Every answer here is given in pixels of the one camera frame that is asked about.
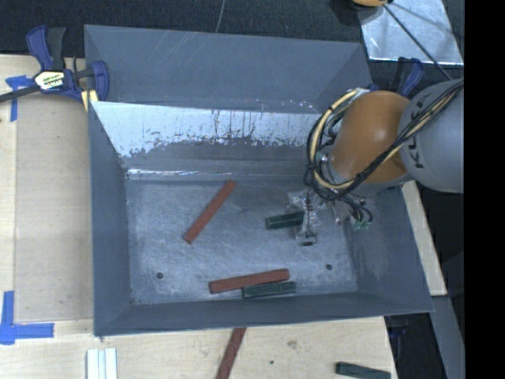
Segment dark green block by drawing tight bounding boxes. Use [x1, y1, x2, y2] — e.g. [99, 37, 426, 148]
[241, 280, 297, 300]
[335, 361, 392, 379]
[264, 210, 306, 231]

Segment red-brown flat block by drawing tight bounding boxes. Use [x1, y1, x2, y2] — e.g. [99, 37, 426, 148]
[181, 179, 238, 246]
[208, 268, 292, 295]
[215, 326, 248, 379]

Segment grey metal bin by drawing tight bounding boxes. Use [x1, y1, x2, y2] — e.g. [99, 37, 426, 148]
[83, 24, 436, 337]

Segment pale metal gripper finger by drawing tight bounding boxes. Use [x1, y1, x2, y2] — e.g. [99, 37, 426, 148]
[288, 190, 313, 213]
[293, 220, 319, 248]

